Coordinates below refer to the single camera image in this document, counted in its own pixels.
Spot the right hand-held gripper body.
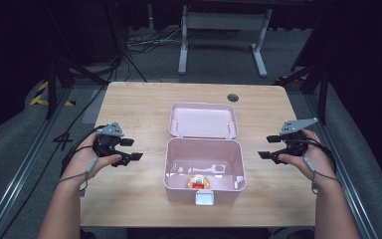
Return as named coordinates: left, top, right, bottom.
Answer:
left=271, top=117, right=319, bottom=165

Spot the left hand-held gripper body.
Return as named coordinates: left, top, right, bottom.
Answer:
left=93, top=121, right=129, bottom=167

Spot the person's right hand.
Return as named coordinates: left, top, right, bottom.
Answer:
left=278, top=128, right=338, bottom=188

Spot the person's left hand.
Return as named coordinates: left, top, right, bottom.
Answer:
left=60, top=130, right=123, bottom=187

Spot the black tripod stand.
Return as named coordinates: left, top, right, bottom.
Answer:
left=43, top=0, right=111, bottom=121
left=276, top=49, right=330, bottom=126

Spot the pink plastic box with lid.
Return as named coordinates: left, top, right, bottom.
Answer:
left=162, top=102, right=248, bottom=207

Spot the small round orange toy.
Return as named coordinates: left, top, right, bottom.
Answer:
left=186, top=173, right=212, bottom=191

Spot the yellow black floor tape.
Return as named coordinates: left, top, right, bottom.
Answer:
left=29, top=81, right=77, bottom=108

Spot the black light stand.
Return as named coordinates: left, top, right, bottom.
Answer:
left=103, top=0, right=148, bottom=84

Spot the grey wrist cord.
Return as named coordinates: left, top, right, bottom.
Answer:
left=57, top=156, right=99, bottom=199
left=302, top=155, right=342, bottom=196

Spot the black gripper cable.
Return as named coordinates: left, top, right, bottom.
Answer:
left=60, top=124, right=108, bottom=177
left=286, top=136, right=338, bottom=173

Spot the long black floor cable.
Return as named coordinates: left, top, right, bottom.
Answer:
left=0, top=64, right=120, bottom=239

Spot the metal floor rail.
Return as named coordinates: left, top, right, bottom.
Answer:
left=0, top=84, right=76, bottom=239
left=302, top=93, right=382, bottom=239

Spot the tangle of floor cables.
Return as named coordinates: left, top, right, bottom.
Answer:
left=123, top=27, right=184, bottom=55

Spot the white metal desk frame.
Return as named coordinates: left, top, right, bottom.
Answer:
left=177, top=4, right=274, bottom=79

